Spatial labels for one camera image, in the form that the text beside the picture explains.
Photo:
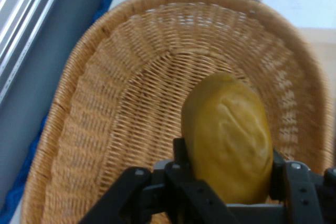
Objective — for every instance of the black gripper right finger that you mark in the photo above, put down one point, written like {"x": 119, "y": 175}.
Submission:
{"x": 296, "y": 182}

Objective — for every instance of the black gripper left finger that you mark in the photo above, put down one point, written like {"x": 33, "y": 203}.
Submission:
{"x": 189, "y": 190}

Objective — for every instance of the yellow bread loaf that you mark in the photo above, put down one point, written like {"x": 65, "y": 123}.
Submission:
{"x": 231, "y": 140}

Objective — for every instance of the woven wicker basket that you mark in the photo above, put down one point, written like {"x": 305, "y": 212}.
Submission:
{"x": 126, "y": 119}

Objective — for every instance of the light wooden board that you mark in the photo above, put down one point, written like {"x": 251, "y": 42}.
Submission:
{"x": 324, "y": 51}

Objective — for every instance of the blue cloth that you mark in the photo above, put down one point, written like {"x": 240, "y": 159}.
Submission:
{"x": 18, "y": 179}

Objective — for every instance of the grey aluminium frame rail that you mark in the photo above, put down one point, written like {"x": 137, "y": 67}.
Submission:
{"x": 31, "y": 51}

